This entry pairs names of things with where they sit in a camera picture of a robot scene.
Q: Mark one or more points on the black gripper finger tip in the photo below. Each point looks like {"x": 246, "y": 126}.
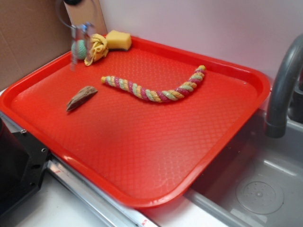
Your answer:
{"x": 72, "y": 2}

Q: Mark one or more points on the silver keys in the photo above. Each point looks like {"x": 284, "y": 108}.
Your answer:
{"x": 78, "y": 32}

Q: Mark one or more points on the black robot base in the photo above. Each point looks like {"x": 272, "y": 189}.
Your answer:
{"x": 23, "y": 160}

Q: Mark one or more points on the green textured ball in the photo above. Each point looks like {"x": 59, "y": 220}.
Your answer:
{"x": 79, "y": 50}

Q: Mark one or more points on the brown cardboard panel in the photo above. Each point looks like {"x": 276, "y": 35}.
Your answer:
{"x": 31, "y": 35}

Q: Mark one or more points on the yellow crumpled cloth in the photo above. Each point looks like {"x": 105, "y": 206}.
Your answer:
{"x": 97, "y": 48}

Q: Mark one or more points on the yellow sponge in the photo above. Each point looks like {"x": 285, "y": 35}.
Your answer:
{"x": 118, "y": 40}

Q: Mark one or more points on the brown wood piece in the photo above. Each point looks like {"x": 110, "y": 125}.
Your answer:
{"x": 81, "y": 97}

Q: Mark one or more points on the red plastic tray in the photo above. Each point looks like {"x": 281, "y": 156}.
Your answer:
{"x": 142, "y": 153}

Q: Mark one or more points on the grey faucet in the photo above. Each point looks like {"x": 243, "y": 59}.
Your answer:
{"x": 286, "y": 99}

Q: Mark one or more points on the grey sink basin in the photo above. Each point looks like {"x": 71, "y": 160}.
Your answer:
{"x": 255, "y": 181}

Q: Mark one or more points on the multicolour twisted rope toy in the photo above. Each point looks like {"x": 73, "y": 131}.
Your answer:
{"x": 164, "y": 96}

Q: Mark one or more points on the silver metal rail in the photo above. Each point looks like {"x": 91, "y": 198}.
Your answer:
{"x": 66, "y": 199}

